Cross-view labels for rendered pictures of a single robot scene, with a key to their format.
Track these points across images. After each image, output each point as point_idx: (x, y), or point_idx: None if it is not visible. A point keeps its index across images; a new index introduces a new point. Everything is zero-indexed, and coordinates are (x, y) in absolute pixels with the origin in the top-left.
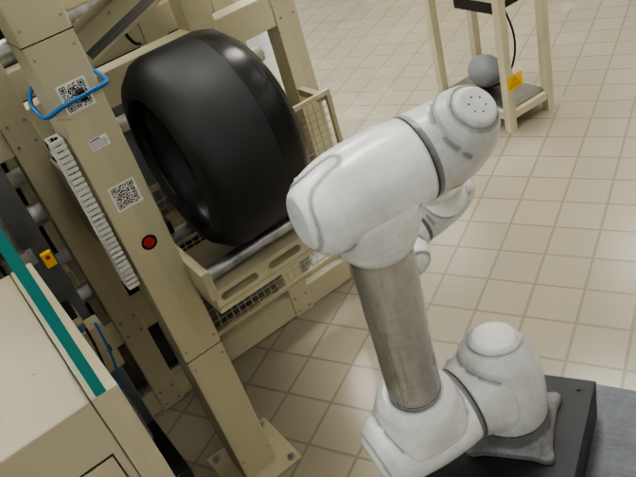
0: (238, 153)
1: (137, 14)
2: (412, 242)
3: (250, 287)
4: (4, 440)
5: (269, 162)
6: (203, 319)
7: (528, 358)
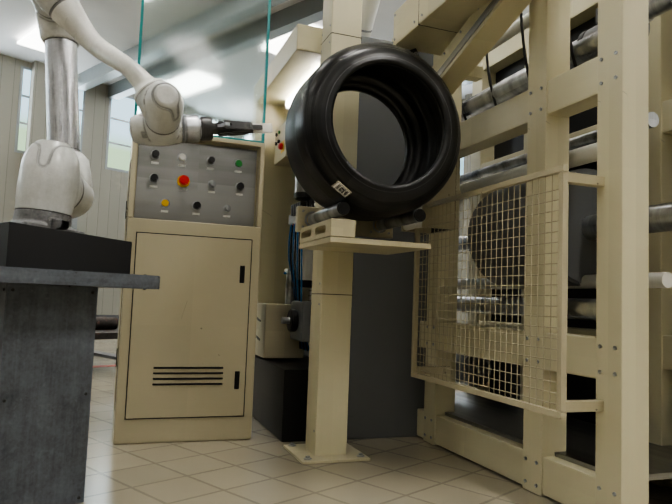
0: (290, 107)
1: (454, 55)
2: (39, 32)
3: (307, 240)
4: None
5: (292, 118)
6: (320, 265)
7: (27, 149)
